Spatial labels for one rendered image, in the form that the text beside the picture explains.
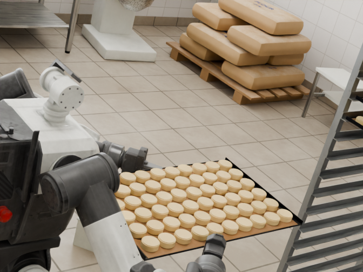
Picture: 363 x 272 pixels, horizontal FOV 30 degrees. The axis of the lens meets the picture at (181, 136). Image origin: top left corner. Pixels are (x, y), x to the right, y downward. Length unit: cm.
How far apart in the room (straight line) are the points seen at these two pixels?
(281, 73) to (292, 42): 28
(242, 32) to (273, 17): 29
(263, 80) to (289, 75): 35
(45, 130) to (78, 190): 21
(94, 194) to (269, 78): 444
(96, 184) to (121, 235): 12
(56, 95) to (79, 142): 12
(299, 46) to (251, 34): 50
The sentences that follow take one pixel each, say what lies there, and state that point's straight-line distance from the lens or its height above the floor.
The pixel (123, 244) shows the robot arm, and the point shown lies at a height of 122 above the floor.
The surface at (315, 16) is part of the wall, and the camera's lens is 644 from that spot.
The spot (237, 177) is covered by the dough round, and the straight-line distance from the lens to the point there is 229.
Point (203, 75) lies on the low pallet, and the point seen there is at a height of 3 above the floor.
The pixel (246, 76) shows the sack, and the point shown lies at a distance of 570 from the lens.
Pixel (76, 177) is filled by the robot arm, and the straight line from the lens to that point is 144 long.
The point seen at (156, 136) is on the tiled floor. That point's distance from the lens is 474.
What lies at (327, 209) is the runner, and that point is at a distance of 303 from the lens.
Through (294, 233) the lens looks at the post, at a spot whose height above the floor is 56.
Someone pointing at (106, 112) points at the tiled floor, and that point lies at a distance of 493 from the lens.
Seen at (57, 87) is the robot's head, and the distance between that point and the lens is 157.
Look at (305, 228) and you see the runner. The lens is 301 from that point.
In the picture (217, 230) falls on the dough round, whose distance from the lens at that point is 196.
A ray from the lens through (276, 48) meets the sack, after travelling 570.
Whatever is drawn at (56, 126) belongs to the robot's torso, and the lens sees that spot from 162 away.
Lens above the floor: 206
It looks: 25 degrees down
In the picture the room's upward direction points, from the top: 15 degrees clockwise
